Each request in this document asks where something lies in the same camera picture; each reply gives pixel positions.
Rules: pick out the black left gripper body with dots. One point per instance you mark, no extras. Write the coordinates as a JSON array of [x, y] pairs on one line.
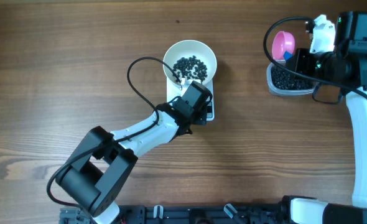
[[199, 119]]

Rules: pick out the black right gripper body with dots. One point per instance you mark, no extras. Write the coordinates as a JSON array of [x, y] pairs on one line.
[[308, 63]]

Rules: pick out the pink scoop blue handle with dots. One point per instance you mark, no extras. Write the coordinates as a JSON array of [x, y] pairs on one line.
[[283, 46]]

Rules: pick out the cream white bowl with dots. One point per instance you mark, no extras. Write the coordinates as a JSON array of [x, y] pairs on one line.
[[188, 48]]

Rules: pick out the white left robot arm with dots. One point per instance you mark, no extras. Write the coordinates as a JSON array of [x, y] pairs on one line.
[[97, 169]]

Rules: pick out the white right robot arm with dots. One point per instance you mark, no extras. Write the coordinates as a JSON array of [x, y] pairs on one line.
[[337, 57]]

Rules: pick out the white digital kitchen scale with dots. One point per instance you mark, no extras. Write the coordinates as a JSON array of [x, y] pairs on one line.
[[173, 90]]

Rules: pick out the black beans in bowl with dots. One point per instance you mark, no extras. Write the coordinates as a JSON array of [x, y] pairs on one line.
[[191, 68]]

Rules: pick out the black beans in container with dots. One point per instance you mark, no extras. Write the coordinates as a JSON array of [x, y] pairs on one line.
[[285, 81]]

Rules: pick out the clear plastic bean container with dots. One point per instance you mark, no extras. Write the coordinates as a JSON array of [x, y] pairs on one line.
[[273, 90]]

